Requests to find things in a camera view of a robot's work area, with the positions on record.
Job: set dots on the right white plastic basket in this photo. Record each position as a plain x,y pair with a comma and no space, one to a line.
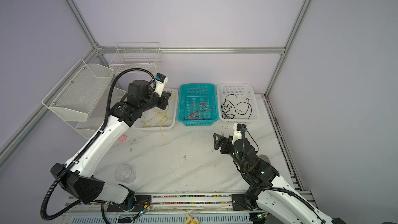
237,103

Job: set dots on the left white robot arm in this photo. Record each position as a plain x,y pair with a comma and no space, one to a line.
76,175

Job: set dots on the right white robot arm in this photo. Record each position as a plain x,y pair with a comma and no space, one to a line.
268,190

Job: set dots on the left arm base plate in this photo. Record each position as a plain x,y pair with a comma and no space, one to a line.
136,203

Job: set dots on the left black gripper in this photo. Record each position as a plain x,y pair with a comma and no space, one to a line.
164,96

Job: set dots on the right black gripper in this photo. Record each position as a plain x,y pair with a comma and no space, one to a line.
226,142

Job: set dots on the white wire wall basket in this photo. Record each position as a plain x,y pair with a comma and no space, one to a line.
145,55

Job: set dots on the yellow object at front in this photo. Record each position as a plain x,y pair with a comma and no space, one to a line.
191,220

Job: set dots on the left white plastic basket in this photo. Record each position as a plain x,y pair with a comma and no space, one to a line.
157,119

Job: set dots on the aluminium front rail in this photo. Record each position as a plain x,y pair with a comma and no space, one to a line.
168,203

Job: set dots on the white two-tier mesh shelf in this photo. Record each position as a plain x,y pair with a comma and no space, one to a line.
79,99

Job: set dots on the white plastic basket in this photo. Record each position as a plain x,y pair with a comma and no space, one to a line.
237,103
157,119

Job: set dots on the teal plastic basket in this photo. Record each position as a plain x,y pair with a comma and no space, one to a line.
197,105

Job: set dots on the small pink object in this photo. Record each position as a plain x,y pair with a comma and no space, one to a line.
122,138

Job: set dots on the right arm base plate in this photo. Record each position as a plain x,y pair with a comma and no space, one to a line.
242,202

